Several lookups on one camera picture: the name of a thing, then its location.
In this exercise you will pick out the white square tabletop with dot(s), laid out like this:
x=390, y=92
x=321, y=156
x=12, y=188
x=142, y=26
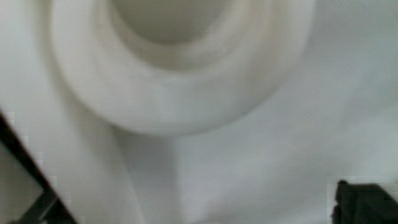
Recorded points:
x=202, y=107

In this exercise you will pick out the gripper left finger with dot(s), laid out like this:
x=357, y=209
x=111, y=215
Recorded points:
x=46, y=211

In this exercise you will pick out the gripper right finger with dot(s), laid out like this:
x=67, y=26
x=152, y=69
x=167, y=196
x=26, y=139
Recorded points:
x=364, y=205

